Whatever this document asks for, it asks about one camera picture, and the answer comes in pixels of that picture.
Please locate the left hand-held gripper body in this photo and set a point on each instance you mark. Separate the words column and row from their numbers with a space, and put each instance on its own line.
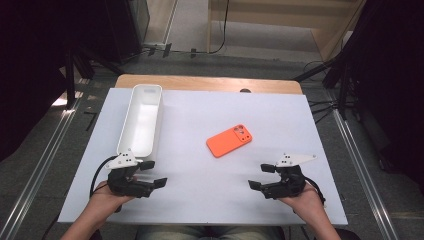
column 125, row 185

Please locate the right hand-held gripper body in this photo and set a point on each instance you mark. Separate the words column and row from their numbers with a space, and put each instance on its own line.
column 290, row 183

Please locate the white plastic bin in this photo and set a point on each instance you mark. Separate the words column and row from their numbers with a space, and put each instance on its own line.
column 141, row 126

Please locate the orange phone case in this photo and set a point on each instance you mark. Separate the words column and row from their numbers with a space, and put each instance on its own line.
column 226, row 141

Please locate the person's left hand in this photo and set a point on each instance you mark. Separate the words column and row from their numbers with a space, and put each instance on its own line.
column 105, row 201

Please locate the person's right hand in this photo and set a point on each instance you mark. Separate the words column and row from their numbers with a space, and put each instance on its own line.
column 306, row 203

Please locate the white board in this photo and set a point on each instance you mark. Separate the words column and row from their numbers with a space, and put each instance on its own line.
column 206, row 193

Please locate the person's legs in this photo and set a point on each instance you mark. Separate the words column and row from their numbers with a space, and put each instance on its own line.
column 233, row 233

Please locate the dark round table grommet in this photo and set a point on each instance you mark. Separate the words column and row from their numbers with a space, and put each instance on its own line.
column 245, row 90

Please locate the wooden table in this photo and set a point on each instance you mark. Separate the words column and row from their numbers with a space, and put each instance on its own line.
column 206, row 83

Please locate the black metal stand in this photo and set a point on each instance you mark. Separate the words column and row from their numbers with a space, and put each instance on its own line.
column 343, row 96
column 70, row 80

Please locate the black cabinet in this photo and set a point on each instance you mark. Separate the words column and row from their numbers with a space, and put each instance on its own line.
column 123, row 30

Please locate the dark curtain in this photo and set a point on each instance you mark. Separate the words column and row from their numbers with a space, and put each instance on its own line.
column 33, row 66
column 393, row 83

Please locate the metal floor rail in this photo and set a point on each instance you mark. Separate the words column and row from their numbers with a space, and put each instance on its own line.
column 40, row 170
column 360, row 166

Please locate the black floor bracket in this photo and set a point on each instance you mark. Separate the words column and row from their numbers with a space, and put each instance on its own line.
column 152, row 51
column 193, row 52
column 167, row 49

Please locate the light wooden frame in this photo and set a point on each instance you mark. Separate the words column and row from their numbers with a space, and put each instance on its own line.
column 320, row 40

